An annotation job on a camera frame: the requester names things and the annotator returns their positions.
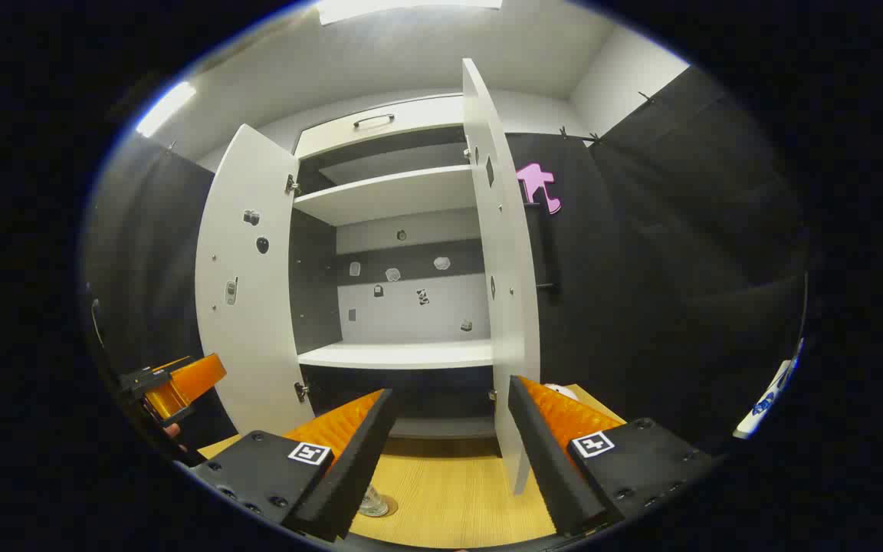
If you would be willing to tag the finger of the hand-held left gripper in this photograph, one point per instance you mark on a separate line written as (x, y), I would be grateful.
(188, 383)

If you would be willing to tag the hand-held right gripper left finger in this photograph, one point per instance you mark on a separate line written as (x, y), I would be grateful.
(357, 468)

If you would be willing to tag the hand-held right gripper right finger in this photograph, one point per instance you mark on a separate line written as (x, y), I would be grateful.
(549, 460)

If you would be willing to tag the clear plastic water bottle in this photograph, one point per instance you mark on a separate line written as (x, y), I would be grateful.
(372, 502)

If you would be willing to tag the white cabinet door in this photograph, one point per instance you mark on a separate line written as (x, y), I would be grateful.
(250, 345)
(507, 307)

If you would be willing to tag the pink white plush toy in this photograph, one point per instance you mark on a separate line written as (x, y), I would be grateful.
(562, 391)

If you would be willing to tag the white cabinet shelf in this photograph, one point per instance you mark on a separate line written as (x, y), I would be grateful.
(395, 355)
(388, 195)

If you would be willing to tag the black backdrop cloth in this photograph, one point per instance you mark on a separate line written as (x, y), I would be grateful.
(150, 253)
(641, 268)

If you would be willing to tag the white cabinet body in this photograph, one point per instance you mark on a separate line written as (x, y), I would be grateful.
(411, 314)

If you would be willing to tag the white side table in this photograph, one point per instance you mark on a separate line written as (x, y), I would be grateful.
(763, 402)

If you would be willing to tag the small ceiling light panel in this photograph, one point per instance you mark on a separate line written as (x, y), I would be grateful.
(165, 107)

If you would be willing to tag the white cabinet drawer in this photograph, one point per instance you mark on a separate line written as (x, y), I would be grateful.
(411, 123)

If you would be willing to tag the large ceiling light panel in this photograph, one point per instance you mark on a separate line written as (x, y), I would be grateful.
(411, 8)

